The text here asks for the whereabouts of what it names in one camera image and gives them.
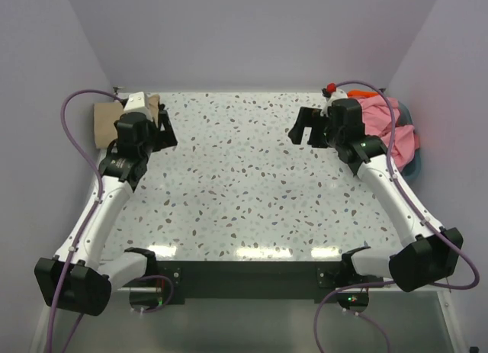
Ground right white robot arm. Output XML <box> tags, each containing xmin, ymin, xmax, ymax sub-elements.
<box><xmin>288</xmin><ymin>98</ymin><xmax>463</xmax><ymax>292</ymax></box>

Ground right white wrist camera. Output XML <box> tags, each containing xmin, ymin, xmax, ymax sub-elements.
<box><xmin>321</xmin><ymin>83</ymin><xmax>348</xmax><ymax>117</ymax></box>

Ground folded beige t-shirt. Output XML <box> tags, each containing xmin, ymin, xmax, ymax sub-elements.
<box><xmin>93</xmin><ymin>95</ymin><xmax>160</xmax><ymax>149</ymax></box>

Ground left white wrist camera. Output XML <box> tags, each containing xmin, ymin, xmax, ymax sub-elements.
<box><xmin>124</xmin><ymin>91</ymin><xmax>153</xmax><ymax>120</ymax></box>

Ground light pink t-shirt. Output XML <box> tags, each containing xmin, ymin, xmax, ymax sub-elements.
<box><xmin>358</xmin><ymin>95</ymin><xmax>402</xmax><ymax>171</ymax></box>

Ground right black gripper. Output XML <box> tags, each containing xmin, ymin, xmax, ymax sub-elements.
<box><xmin>288</xmin><ymin>107</ymin><xmax>343</xmax><ymax>149</ymax></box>

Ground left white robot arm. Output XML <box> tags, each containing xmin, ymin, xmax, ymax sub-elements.
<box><xmin>34</xmin><ymin>105</ymin><xmax>178</xmax><ymax>316</ymax></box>

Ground orange crumpled t-shirt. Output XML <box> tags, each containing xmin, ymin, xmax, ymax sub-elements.
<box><xmin>347</xmin><ymin>89</ymin><xmax>377</xmax><ymax>98</ymax></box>

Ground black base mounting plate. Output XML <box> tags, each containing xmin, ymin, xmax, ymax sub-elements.
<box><xmin>114</xmin><ymin>259</ymin><xmax>382</xmax><ymax>306</ymax></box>

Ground blue plastic basket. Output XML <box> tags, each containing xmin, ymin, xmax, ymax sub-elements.
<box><xmin>393</xmin><ymin>101</ymin><xmax>422</xmax><ymax>183</ymax></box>

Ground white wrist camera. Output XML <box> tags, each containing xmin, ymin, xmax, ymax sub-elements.
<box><xmin>321</xmin><ymin>83</ymin><xmax>348</xmax><ymax>117</ymax></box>
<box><xmin>124</xmin><ymin>91</ymin><xmax>153</xmax><ymax>120</ymax></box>

